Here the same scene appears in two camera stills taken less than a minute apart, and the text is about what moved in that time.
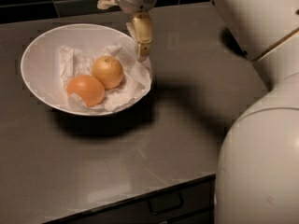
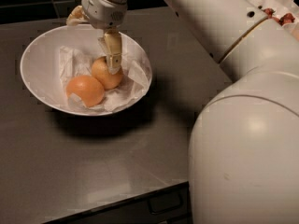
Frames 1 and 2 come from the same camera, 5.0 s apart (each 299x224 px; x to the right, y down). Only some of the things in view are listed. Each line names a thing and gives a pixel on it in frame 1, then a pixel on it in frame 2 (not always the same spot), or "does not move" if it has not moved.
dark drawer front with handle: [193, 203] does not move
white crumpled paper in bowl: [135, 83] does not move
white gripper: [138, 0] → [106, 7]
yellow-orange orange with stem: [108, 71] does not move
